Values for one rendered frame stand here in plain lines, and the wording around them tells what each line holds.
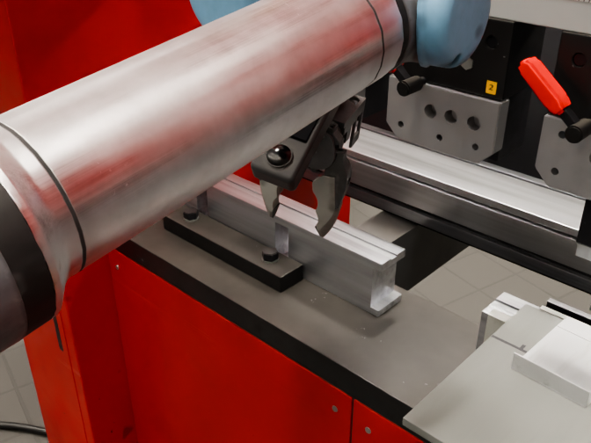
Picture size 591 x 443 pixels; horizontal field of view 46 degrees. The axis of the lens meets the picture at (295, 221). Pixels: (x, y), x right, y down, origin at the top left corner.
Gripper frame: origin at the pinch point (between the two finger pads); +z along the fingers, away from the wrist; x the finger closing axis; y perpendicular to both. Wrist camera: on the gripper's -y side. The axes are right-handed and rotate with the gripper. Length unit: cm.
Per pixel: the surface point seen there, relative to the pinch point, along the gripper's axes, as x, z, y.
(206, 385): 16, 53, 9
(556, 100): -21.8, -18.8, 9.1
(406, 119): -6.3, -6.9, 17.2
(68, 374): 48, 69, 8
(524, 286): -37, 129, 156
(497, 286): -28, 130, 151
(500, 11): -13.5, -22.9, 16.5
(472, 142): -14.9, -8.3, 14.4
